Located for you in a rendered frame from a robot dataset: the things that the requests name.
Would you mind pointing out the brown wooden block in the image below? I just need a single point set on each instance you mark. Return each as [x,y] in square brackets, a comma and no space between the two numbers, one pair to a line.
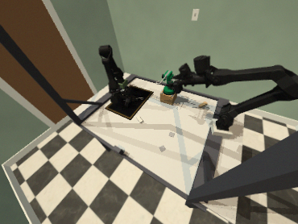
[167,98]

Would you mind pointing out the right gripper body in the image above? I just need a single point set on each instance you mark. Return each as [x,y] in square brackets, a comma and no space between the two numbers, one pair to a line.
[178,85]

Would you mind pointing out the green bench vise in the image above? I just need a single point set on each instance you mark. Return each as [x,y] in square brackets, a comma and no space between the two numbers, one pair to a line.
[166,89]

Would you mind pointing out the black mat with tan border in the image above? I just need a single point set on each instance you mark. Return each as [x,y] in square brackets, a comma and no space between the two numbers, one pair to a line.
[133,107]

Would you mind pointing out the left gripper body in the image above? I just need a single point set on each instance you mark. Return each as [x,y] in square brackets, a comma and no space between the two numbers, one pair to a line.
[123,97]

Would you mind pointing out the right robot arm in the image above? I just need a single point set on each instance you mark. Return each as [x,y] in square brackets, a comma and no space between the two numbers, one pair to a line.
[286,89]

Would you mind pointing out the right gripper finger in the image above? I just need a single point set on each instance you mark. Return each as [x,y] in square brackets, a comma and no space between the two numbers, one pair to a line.
[170,85]
[178,77]

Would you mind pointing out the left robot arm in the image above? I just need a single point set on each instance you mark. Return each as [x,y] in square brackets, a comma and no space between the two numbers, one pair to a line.
[106,51]

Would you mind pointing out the tan wooden bar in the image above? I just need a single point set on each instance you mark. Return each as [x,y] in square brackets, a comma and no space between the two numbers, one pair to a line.
[203,104]

